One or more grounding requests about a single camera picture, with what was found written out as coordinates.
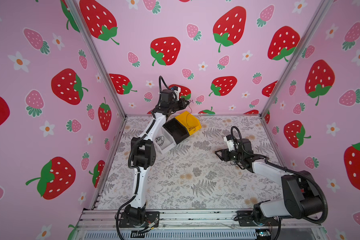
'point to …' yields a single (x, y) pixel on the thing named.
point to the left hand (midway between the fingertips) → (190, 101)
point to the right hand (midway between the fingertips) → (218, 151)
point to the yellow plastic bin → (192, 123)
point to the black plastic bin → (178, 130)
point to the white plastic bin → (169, 142)
